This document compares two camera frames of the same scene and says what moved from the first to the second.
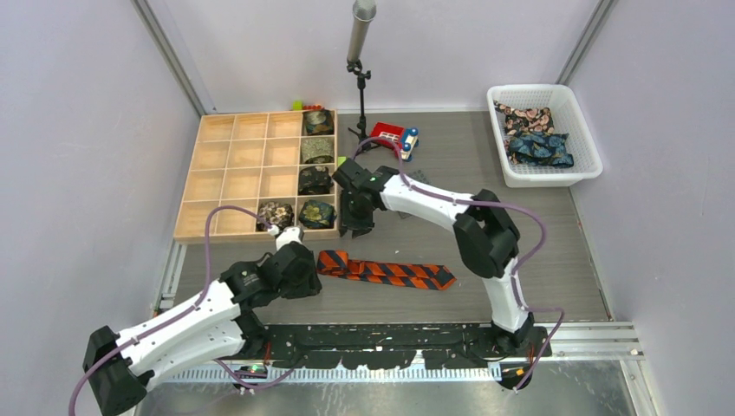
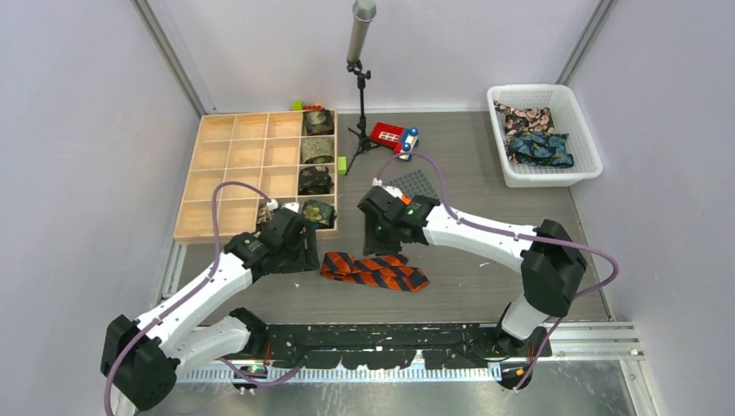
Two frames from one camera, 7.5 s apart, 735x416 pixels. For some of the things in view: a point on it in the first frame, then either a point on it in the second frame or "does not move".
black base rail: [393, 346] does not move
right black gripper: [348, 223] → [374, 244]
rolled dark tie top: [321, 121] does not move
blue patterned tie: [537, 148] does not move
